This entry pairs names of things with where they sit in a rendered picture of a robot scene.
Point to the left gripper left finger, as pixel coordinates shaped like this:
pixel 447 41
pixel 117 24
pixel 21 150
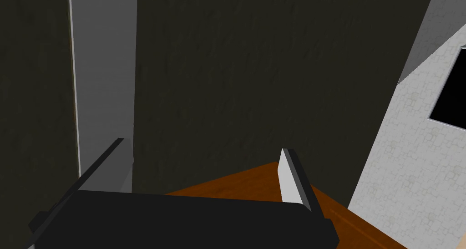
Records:
pixel 103 162

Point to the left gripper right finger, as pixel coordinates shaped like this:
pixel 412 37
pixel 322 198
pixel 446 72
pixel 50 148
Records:
pixel 292 179

